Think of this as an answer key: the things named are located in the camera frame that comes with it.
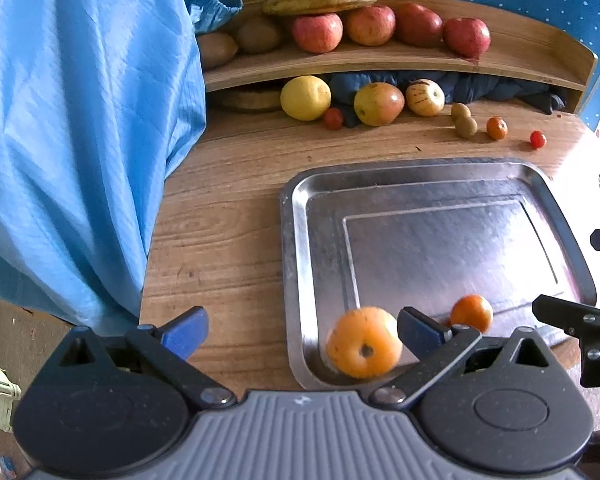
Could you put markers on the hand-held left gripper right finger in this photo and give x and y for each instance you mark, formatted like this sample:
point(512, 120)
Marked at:
point(415, 331)

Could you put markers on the red cherry tomato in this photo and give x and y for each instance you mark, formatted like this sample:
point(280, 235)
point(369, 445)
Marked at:
point(538, 139)
point(333, 119)

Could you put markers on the large orange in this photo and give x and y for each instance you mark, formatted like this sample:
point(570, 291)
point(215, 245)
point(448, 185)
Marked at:
point(362, 342)

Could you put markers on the metal tray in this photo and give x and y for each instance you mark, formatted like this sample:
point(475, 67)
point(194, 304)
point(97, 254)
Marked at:
point(430, 240)

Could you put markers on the dark blue cloth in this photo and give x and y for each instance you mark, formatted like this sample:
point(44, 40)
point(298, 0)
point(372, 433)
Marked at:
point(480, 87)

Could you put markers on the brown kiwi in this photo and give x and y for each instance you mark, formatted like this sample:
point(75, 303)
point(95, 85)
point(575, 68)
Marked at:
point(216, 51)
point(258, 36)

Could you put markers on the yellow-red mango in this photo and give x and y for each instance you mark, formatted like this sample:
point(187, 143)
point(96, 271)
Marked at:
point(379, 104)

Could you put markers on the yellow lemon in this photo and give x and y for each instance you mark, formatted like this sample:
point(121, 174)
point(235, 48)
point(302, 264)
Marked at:
point(305, 98)

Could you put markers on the round flat brown bread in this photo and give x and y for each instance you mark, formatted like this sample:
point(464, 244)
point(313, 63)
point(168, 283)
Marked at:
point(247, 101)

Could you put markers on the light blue garment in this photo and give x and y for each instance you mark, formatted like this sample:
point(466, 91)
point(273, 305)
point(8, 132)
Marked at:
point(80, 135)

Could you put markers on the curved wooden shelf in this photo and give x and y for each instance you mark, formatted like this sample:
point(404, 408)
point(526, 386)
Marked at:
point(530, 55)

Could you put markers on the small orange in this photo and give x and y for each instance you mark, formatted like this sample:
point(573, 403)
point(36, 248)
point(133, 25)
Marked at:
point(472, 312)

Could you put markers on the red apple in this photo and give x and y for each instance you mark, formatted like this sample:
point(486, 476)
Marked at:
point(466, 36)
point(370, 25)
point(419, 25)
point(317, 32)

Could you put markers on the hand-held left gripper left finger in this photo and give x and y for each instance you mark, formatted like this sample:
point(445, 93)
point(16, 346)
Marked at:
point(185, 334)

